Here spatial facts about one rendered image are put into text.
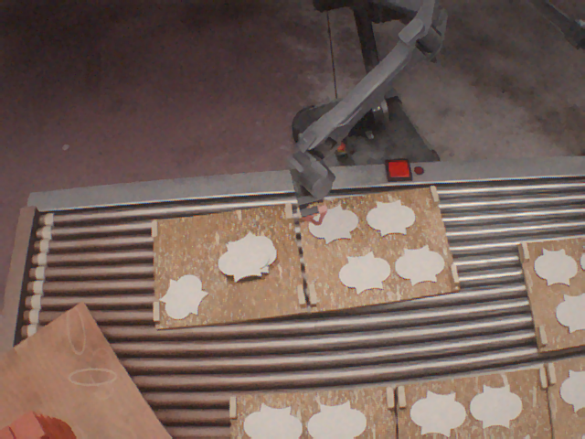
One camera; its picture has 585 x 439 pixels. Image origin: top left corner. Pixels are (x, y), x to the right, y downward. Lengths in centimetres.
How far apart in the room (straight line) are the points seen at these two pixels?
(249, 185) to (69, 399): 86
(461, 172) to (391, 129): 103
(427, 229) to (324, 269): 32
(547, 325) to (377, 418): 54
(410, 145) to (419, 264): 124
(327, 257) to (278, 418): 48
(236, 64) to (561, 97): 189
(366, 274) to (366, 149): 121
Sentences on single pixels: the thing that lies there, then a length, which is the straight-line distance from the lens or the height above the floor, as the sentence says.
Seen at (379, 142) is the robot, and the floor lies 26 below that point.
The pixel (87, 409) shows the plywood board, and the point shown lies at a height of 104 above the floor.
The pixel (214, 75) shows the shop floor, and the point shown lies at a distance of 369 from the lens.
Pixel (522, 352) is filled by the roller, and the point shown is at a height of 92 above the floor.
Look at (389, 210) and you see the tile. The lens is 189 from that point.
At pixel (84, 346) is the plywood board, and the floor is 104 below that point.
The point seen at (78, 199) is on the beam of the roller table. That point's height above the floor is 92.
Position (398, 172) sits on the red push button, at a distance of 200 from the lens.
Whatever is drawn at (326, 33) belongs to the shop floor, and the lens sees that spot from 389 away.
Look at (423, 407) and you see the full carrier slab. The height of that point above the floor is 95.
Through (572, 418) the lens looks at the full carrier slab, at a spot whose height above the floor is 94.
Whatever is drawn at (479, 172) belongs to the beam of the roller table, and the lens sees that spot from 206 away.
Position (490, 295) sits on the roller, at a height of 91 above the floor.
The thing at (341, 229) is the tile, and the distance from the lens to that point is 185.
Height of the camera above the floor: 250
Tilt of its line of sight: 56 degrees down
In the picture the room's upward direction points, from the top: 6 degrees counter-clockwise
